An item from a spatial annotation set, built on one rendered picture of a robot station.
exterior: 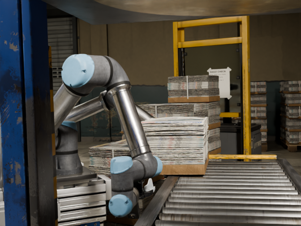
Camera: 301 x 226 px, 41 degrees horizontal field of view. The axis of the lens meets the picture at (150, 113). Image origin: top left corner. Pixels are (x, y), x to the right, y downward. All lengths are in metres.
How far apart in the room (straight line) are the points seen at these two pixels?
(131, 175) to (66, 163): 0.48
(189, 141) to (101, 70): 0.52
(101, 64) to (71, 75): 0.11
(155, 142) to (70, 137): 0.37
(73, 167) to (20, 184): 0.93
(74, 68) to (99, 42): 8.37
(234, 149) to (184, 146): 2.37
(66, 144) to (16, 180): 0.92
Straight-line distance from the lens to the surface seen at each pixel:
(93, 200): 1.86
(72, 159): 1.81
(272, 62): 9.45
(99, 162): 2.55
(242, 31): 3.91
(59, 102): 1.56
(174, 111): 2.88
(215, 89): 3.59
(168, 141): 1.76
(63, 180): 1.76
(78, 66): 1.43
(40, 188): 0.88
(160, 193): 1.49
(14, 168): 0.89
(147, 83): 9.56
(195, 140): 1.75
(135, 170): 1.40
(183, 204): 1.36
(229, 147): 4.11
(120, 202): 1.37
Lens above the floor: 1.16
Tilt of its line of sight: 3 degrees down
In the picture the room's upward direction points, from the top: 2 degrees counter-clockwise
